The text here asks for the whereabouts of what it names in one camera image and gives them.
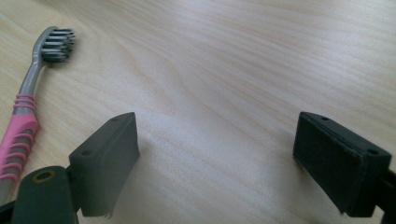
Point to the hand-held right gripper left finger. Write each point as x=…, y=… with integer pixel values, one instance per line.
x=104, y=161

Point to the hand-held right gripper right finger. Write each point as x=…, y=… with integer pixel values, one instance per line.
x=336, y=165

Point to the pink and grey toothbrush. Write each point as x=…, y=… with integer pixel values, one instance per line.
x=22, y=130

